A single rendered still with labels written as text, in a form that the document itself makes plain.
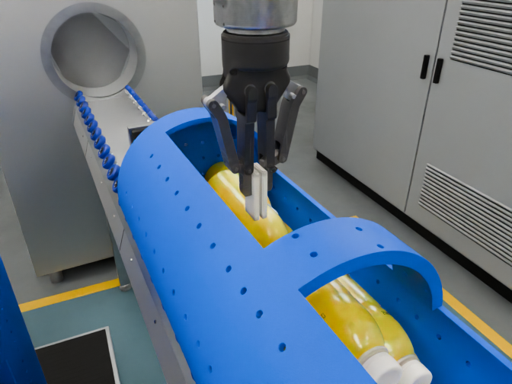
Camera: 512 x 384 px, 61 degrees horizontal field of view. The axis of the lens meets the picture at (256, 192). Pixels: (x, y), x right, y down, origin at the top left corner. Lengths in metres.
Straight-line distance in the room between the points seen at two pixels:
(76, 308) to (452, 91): 2.07
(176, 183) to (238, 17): 0.24
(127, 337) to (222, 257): 1.63
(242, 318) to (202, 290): 0.07
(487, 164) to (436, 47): 0.62
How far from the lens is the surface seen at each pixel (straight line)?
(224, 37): 0.48
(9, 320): 1.32
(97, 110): 1.82
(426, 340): 0.59
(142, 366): 1.94
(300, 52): 5.81
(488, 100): 2.21
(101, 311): 2.21
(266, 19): 0.45
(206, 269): 0.46
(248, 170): 0.53
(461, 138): 2.33
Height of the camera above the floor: 1.48
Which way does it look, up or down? 29 degrees down
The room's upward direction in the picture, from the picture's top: straight up
